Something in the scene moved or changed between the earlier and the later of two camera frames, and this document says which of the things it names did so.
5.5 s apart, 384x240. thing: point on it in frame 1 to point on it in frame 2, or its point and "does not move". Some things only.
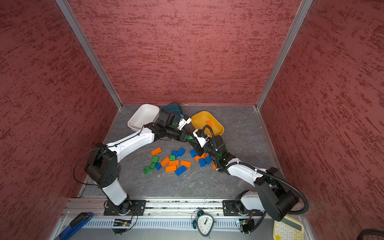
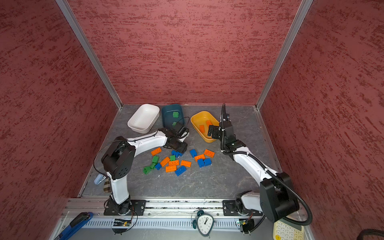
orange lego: x=156 y=151 does not move
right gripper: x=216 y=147 to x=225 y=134
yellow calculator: x=288 y=228 does not move
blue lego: x=202 y=162 does not move
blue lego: x=193 y=153 does not move
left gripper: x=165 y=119 to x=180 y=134
